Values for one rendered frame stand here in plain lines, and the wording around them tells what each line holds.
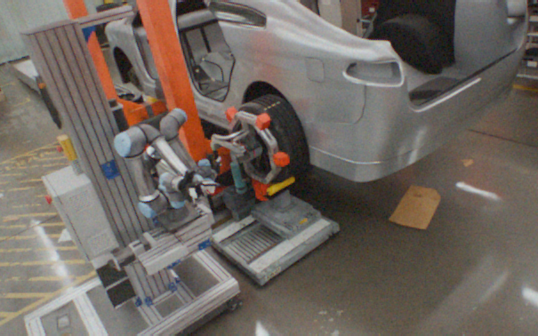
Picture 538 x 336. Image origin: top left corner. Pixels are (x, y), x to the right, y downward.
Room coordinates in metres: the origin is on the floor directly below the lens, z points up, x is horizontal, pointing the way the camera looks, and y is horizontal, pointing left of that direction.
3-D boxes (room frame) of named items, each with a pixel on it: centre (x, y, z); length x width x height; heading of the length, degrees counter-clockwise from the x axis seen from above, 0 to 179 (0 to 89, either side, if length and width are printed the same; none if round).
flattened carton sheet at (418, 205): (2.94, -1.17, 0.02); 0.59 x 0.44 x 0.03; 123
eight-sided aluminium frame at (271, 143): (2.95, 0.08, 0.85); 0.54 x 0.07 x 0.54; 33
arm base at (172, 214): (2.29, 0.61, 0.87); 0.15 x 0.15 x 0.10
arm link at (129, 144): (2.19, 0.70, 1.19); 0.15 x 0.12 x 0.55; 135
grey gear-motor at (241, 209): (3.23, 0.22, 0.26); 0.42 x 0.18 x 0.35; 123
